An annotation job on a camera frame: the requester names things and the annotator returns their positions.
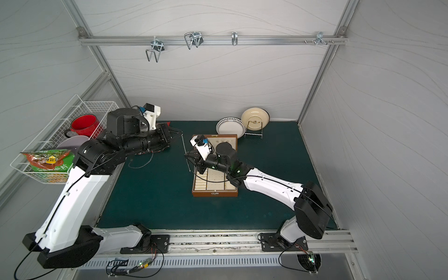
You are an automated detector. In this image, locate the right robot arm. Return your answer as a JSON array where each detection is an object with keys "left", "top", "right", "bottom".
[{"left": 185, "top": 135, "right": 333, "bottom": 245}]

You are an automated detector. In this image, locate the horizontal aluminium rail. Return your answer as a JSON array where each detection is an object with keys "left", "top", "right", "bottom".
[{"left": 79, "top": 35, "right": 348, "bottom": 47}]

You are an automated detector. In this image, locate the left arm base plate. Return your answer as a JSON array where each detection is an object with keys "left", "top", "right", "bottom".
[{"left": 120, "top": 234, "right": 170, "bottom": 254}]

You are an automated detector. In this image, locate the right base cable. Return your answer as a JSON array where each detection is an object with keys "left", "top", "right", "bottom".
[{"left": 257, "top": 230, "right": 323, "bottom": 274}]

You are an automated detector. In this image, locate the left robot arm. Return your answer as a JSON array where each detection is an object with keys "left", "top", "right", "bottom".
[{"left": 22, "top": 108, "right": 182, "bottom": 269}]

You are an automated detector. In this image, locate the metal hook bracket right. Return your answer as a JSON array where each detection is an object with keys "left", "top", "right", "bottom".
[{"left": 303, "top": 32, "right": 334, "bottom": 46}]

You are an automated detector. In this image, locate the wooden jewelry box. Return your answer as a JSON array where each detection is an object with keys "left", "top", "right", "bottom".
[{"left": 192, "top": 134, "right": 238, "bottom": 197}]

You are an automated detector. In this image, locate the white patterned bowl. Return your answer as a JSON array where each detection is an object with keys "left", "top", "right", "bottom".
[{"left": 216, "top": 117, "right": 246, "bottom": 138}]

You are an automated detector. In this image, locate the cream plate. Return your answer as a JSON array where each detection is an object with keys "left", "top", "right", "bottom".
[{"left": 241, "top": 107, "right": 270, "bottom": 128}]

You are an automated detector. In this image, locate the front aluminium rail frame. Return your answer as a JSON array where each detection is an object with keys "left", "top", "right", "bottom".
[{"left": 69, "top": 229, "right": 358, "bottom": 258}]

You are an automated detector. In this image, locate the white wire basket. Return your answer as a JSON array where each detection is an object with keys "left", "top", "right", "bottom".
[{"left": 10, "top": 95, "right": 119, "bottom": 184}]

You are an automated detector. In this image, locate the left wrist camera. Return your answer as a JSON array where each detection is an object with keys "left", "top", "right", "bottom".
[{"left": 140, "top": 103, "right": 161, "bottom": 130}]

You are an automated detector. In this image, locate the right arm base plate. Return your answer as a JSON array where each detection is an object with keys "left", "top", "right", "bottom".
[{"left": 257, "top": 233, "right": 309, "bottom": 252}]

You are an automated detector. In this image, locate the small metal hook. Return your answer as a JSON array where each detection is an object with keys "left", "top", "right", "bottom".
[{"left": 231, "top": 31, "right": 238, "bottom": 46}]

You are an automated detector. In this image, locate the red mug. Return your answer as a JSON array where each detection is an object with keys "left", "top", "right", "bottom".
[{"left": 64, "top": 114, "right": 102, "bottom": 138}]

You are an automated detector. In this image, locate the green snack bag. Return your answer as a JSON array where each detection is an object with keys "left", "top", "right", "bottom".
[{"left": 21, "top": 149, "right": 75, "bottom": 184}]

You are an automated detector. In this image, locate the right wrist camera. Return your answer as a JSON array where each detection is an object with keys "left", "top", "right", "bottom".
[{"left": 190, "top": 135, "right": 214, "bottom": 161}]

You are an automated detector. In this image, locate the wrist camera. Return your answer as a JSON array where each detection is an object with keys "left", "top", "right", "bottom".
[
  {"left": 190, "top": 135, "right": 214, "bottom": 161},
  {"left": 140, "top": 103, "right": 161, "bottom": 130}
]

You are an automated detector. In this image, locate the double metal hook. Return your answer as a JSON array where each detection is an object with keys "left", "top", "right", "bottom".
[{"left": 145, "top": 37, "right": 165, "bottom": 63}]

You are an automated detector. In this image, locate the silver jewelry chain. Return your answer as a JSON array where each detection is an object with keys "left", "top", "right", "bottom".
[{"left": 180, "top": 132, "right": 193, "bottom": 173}]

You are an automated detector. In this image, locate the wire plate stand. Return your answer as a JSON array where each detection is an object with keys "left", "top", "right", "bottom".
[{"left": 244, "top": 121, "right": 264, "bottom": 139}]

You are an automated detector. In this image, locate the grey plate in basket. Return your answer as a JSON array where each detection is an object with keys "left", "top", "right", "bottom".
[{"left": 57, "top": 135, "right": 89, "bottom": 154}]

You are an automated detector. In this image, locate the looped metal hook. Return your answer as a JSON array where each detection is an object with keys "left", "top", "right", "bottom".
[{"left": 184, "top": 31, "right": 204, "bottom": 50}]

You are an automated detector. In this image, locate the left base cable bundle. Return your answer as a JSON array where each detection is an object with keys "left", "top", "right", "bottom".
[{"left": 105, "top": 243, "right": 165, "bottom": 279}]

